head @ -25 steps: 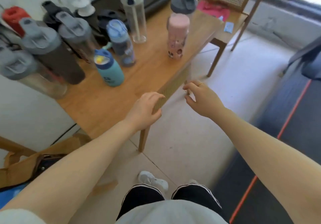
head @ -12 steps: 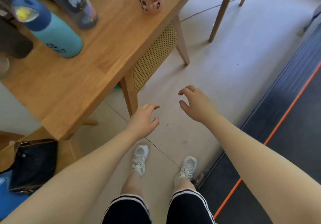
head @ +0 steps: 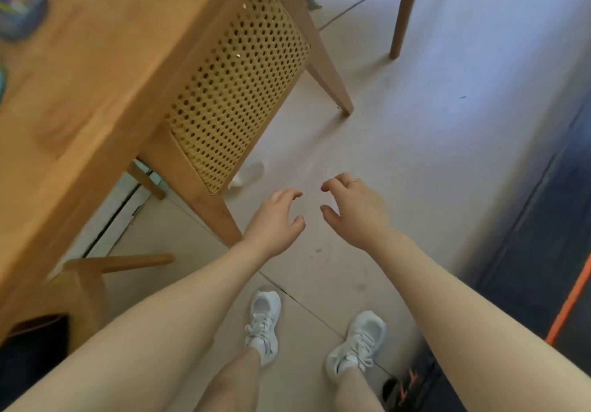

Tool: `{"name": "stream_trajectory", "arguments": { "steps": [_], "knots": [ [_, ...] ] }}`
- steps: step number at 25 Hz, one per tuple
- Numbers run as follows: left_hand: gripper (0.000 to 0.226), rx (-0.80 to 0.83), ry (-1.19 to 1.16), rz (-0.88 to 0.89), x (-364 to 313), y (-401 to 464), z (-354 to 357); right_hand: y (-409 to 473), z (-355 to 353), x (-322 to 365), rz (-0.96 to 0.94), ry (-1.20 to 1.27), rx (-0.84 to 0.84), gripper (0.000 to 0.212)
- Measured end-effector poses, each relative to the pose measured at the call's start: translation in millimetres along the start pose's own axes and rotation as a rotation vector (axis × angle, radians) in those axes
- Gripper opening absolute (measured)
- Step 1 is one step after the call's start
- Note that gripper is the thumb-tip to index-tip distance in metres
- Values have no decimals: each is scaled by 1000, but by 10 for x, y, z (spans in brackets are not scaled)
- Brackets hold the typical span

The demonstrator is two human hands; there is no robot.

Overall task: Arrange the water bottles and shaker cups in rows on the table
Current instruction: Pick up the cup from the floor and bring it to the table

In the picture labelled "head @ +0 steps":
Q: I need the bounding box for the black device with orange marks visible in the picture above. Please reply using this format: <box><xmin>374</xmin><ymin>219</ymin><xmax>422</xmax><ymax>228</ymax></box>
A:
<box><xmin>382</xmin><ymin>365</ymin><xmax>439</xmax><ymax>404</ymax></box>

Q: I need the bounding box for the person's right leg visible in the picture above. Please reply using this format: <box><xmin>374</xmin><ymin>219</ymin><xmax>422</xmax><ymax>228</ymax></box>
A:
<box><xmin>332</xmin><ymin>365</ymin><xmax>385</xmax><ymax>412</ymax></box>

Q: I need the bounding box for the person's white sneaker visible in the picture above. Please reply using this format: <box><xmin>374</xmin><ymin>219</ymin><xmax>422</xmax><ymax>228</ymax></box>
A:
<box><xmin>244</xmin><ymin>289</ymin><xmax>282</xmax><ymax>366</ymax></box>
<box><xmin>325</xmin><ymin>311</ymin><xmax>388</xmax><ymax>381</ymax></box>

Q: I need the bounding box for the person's leg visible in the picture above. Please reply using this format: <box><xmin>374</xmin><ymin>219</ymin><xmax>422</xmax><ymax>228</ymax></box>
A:
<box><xmin>332</xmin><ymin>365</ymin><xmax>385</xmax><ymax>412</ymax></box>
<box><xmin>193</xmin><ymin>346</ymin><xmax>264</xmax><ymax>412</ymax></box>

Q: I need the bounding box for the wooden table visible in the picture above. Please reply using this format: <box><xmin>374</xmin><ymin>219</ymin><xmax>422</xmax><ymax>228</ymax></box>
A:
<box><xmin>0</xmin><ymin>0</ymin><xmax>355</xmax><ymax>334</ymax></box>

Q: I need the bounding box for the person's left hand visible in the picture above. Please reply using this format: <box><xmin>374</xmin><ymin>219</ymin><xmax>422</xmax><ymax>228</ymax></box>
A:
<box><xmin>242</xmin><ymin>189</ymin><xmax>306</xmax><ymax>258</ymax></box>

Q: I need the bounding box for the person's left forearm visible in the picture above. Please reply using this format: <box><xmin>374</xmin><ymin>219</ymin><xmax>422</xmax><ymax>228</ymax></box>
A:
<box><xmin>0</xmin><ymin>235</ymin><xmax>274</xmax><ymax>412</ymax></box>

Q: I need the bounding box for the wooden chair with curved back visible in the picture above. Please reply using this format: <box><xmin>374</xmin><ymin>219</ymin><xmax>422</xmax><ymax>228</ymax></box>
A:
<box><xmin>0</xmin><ymin>253</ymin><xmax>175</xmax><ymax>382</ymax></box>

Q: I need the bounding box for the person's left leg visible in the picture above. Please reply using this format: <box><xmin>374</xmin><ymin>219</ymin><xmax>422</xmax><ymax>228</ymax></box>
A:
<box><xmin>193</xmin><ymin>346</ymin><xmax>264</xmax><ymax>412</ymax></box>

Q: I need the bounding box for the black seat cushion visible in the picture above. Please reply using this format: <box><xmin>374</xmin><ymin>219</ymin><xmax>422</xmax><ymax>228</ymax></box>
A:
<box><xmin>0</xmin><ymin>315</ymin><xmax>71</xmax><ymax>382</ymax></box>

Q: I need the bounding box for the person's right forearm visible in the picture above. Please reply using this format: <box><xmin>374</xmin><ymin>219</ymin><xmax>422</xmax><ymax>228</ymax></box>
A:
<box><xmin>367</xmin><ymin>229</ymin><xmax>591</xmax><ymax>412</ymax></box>

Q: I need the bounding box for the person's right hand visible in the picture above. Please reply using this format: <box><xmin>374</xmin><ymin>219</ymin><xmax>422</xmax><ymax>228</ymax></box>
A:
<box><xmin>320</xmin><ymin>173</ymin><xmax>396</xmax><ymax>251</ymax></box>

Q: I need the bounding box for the black floor cable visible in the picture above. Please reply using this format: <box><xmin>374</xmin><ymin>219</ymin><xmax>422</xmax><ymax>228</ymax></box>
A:
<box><xmin>318</xmin><ymin>0</ymin><xmax>408</xmax><ymax>28</ymax></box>

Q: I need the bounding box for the woven rattan table panel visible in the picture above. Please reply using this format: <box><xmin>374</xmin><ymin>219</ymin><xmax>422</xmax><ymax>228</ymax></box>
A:
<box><xmin>165</xmin><ymin>0</ymin><xmax>311</xmax><ymax>195</ymax></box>

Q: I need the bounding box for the blue round container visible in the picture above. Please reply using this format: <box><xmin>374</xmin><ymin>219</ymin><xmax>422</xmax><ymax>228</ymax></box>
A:
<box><xmin>0</xmin><ymin>0</ymin><xmax>50</xmax><ymax>41</ymax></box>

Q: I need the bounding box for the person's left white sneaker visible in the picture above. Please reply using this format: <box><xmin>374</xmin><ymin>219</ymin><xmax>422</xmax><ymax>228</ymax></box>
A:
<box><xmin>244</xmin><ymin>289</ymin><xmax>282</xmax><ymax>366</ymax></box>

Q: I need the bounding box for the person's right white sneaker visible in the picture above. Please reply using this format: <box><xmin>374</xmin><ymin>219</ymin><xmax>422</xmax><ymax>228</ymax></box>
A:
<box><xmin>325</xmin><ymin>311</ymin><xmax>388</xmax><ymax>381</ymax></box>

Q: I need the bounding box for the wooden chair with tapered legs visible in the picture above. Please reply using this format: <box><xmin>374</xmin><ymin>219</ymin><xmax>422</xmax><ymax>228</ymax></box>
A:
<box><xmin>390</xmin><ymin>0</ymin><xmax>460</xmax><ymax>60</ymax></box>

